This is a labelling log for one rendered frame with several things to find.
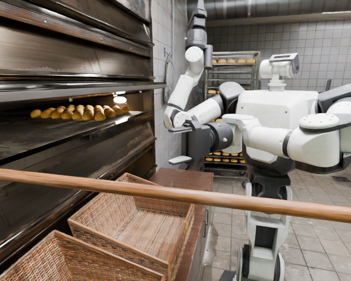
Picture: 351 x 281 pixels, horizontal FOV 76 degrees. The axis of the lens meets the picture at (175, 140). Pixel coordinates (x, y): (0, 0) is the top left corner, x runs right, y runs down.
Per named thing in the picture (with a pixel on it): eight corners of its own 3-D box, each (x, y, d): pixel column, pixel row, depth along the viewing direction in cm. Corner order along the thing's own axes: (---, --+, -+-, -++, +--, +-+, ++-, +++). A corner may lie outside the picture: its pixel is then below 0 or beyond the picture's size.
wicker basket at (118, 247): (71, 271, 105) (63, 219, 98) (127, 208, 158) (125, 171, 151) (171, 296, 93) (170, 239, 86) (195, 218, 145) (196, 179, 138)
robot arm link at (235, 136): (227, 159, 67) (248, 151, 74) (228, 122, 64) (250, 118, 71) (199, 151, 75) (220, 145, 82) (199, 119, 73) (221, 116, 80)
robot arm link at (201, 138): (202, 122, 56) (231, 117, 63) (176, 117, 63) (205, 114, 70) (201, 170, 59) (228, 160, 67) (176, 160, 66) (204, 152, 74)
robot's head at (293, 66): (278, 71, 86) (274, 53, 82) (302, 71, 80) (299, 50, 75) (270, 81, 84) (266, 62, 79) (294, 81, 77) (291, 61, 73)
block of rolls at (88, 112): (27, 117, 164) (26, 110, 163) (72, 110, 209) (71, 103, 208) (101, 121, 149) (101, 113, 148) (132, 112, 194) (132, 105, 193)
